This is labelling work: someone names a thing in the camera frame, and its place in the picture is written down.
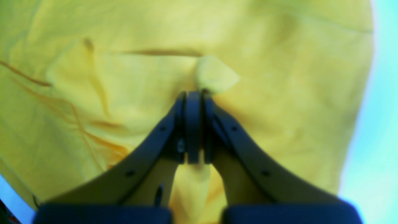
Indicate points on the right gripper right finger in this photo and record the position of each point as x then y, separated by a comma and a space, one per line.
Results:
258, 189

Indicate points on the yellow T-shirt with script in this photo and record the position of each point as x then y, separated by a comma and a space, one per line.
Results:
84, 82

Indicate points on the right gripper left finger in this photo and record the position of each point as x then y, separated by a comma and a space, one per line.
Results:
137, 190

